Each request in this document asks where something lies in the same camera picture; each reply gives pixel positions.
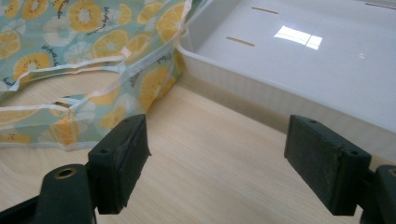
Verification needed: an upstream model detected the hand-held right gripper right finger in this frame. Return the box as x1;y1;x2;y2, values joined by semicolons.
283;114;373;217

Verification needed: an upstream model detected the white plastic tray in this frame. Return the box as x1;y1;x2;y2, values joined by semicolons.
176;0;396;164

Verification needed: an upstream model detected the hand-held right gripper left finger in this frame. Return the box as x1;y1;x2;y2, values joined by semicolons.
87;113;152;216

